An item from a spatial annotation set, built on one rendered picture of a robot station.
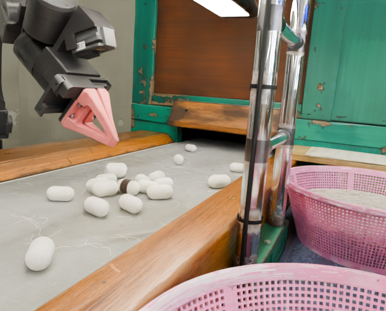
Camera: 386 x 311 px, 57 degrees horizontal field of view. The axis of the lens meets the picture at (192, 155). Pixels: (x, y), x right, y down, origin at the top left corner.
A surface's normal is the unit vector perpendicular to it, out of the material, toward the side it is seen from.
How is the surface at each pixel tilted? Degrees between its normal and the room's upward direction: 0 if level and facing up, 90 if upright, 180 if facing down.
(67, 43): 90
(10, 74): 90
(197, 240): 0
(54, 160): 45
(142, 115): 90
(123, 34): 90
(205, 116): 67
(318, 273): 75
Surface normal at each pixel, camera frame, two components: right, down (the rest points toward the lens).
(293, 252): 0.07, -0.98
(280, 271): 0.20, -0.07
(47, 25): 0.13, 0.77
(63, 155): 0.69, -0.59
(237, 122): -0.37, -0.27
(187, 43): -0.42, 0.14
